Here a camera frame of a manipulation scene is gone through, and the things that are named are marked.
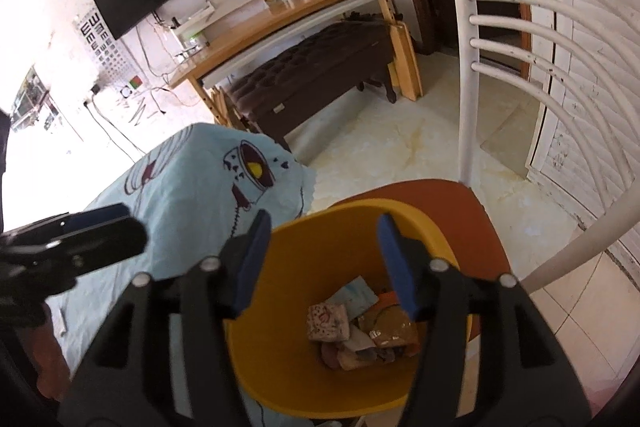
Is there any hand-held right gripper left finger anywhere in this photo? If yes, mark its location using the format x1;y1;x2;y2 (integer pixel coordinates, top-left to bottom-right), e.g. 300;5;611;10
57;209;273;427

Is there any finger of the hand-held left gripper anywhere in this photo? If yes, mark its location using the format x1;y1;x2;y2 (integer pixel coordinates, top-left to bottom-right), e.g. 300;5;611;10
66;203;130;232
50;217;149;281

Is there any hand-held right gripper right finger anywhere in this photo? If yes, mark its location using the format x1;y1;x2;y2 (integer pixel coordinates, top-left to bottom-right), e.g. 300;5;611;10
376;213;593;427

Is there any light blue tissue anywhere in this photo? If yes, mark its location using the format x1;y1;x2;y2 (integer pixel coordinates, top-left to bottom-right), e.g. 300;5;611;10
332;276;380;316

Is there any yellow bin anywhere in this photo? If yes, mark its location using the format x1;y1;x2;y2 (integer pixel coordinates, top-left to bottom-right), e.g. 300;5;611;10
222;198;474;421

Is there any tan wrapper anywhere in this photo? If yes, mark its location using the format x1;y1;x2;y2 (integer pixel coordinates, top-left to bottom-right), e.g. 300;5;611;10
357;307;420;361

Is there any grey-green paper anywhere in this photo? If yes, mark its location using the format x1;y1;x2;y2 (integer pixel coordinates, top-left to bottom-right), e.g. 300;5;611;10
347;324;377;353

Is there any person's left forearm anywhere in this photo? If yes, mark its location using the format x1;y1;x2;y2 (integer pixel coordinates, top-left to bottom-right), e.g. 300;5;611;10
36;326;72;403

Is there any light blue printed tablecloth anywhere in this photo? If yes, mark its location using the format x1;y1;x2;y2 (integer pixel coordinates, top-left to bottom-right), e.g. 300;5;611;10
47;123;317;427

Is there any white eye chart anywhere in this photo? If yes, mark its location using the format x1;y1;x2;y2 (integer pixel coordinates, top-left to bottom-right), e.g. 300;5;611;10
75;7;138;80

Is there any white metal chair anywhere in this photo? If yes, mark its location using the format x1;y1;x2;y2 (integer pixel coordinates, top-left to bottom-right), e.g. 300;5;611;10
325;0;640;344

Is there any dark tufted bench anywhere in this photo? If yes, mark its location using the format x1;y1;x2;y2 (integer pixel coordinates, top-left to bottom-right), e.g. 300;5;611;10
227;23;399;152

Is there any white desk shelf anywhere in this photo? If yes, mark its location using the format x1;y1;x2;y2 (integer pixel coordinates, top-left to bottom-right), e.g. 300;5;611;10
172;0;291;46

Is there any wooden desk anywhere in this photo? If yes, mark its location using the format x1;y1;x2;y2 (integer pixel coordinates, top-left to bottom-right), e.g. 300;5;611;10
169;0;424;128

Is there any black cable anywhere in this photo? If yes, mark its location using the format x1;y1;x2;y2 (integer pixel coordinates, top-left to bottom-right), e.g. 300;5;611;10
89;101;147;154

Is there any white cable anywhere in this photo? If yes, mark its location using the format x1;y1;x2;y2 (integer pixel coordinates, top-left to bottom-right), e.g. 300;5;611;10
136;86;174;116

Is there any clear wall display case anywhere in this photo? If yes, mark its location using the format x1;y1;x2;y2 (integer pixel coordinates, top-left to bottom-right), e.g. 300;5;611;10
10;67;64;132

